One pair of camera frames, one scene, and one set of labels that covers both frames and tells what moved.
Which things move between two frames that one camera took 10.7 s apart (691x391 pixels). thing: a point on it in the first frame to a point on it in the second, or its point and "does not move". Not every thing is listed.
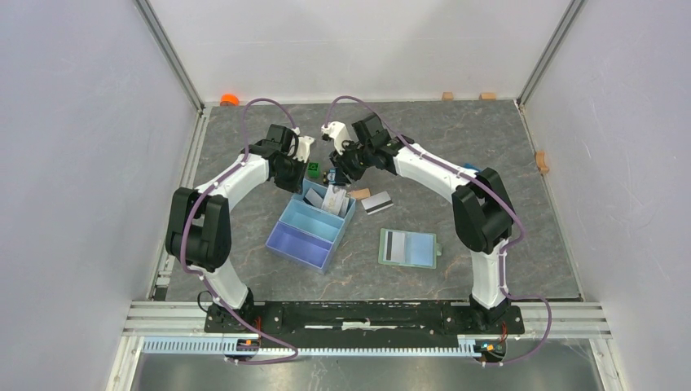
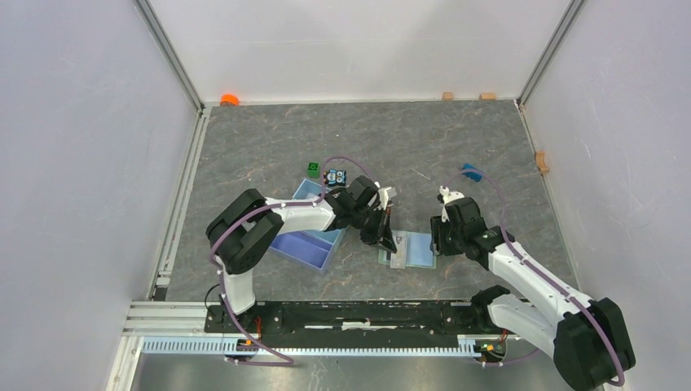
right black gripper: (341, 162) to (437, 228)
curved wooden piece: (541, 163) does not move
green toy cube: (313, 170) does not move
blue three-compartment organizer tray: (311, 222) does not move
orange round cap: (229, 99) does not move
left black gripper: (297, 186) to (381, 235)
